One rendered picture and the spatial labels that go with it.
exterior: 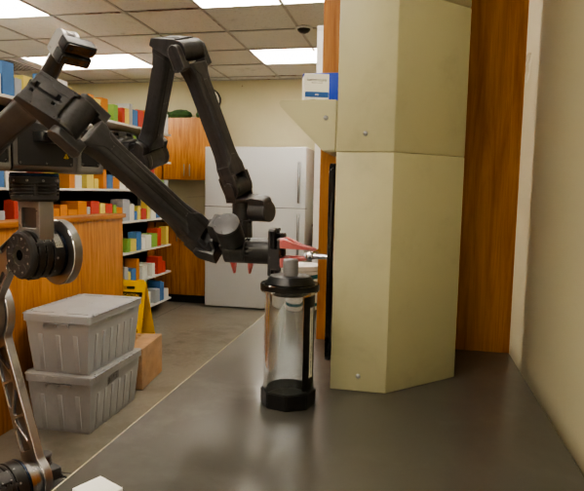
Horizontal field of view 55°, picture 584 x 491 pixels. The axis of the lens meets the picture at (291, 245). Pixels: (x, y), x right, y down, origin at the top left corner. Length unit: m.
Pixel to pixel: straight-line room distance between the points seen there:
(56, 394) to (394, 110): 2.68
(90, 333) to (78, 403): 0.39
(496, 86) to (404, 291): 0.60
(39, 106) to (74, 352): 2.23
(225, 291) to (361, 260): 5.33
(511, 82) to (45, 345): 2.67
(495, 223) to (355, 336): 0.52
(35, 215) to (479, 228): 1.24
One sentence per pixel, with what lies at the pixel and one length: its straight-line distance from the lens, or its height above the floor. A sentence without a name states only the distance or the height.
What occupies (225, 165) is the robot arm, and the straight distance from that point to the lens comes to 1.57.
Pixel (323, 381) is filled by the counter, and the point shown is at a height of 0.94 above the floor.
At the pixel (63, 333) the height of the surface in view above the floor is 0.55.
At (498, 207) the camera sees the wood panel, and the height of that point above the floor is 1.30.
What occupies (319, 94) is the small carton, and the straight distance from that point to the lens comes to 1.18.
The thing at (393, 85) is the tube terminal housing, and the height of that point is 1.53.
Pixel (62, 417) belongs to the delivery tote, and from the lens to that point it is 3.43.
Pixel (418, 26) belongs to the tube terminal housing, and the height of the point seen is 1.65.
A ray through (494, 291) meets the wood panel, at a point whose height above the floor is 1.09.
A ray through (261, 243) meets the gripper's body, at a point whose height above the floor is 1.22.
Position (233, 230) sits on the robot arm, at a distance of 1.17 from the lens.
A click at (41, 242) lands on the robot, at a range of 1.78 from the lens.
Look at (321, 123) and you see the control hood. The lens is 1.12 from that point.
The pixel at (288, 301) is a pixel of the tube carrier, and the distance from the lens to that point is 1.00.
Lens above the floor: 1.33
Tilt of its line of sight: 6 degrees down
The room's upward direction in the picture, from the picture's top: 1 degrees clockwise
